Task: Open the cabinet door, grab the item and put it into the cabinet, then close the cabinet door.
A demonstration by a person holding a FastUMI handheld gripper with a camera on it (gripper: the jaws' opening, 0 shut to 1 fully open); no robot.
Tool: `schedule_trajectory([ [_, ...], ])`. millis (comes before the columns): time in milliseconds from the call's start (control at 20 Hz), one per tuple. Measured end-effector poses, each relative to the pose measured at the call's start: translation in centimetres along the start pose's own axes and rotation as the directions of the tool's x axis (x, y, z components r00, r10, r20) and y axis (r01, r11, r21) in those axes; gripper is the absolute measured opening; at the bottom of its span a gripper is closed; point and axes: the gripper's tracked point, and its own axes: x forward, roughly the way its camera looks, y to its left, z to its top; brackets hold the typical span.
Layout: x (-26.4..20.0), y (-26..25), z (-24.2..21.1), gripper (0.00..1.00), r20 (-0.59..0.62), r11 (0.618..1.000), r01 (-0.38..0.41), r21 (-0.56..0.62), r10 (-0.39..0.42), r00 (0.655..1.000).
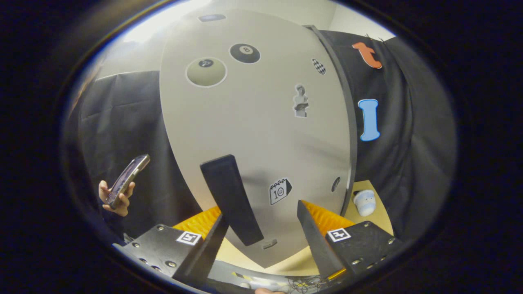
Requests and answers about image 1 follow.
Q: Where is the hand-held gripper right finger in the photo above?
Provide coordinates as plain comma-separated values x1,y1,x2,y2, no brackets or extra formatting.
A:
297,199,404,282

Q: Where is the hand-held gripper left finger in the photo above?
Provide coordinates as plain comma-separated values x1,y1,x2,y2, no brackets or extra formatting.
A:
112,205,230,288

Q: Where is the black door handle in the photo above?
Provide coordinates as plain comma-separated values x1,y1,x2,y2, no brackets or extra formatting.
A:
200,154,265,247

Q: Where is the dark smartphone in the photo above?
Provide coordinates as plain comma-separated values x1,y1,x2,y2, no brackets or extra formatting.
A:
105,154,151,207

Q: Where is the blue white plush toy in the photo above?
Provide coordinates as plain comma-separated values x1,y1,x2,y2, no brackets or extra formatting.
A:
353,189,377,217

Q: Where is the dark grey cabinet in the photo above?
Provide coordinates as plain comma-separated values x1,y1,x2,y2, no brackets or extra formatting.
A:
304,24,358,217

